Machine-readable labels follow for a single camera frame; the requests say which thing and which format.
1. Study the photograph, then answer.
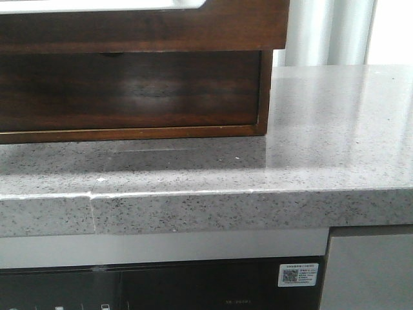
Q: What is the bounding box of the dark wooden drawer cabinet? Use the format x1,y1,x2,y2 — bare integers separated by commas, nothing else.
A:
0,45,275,145

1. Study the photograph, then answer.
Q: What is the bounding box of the black glass dishwasher front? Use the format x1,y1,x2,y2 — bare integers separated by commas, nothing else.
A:
1,256,325,309

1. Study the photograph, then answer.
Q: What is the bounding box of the white QR code sticker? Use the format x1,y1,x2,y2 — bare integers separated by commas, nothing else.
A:
277,263,319,287

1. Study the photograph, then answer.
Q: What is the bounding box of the white curtain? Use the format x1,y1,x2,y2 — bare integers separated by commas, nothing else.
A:
273,1,376,67

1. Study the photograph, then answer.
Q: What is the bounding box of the grey cabinet door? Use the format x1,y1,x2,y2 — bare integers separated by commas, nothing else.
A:
320,225,412,309

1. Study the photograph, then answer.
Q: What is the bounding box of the white tray on cabinet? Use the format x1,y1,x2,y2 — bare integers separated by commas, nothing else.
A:
1,0,206,15

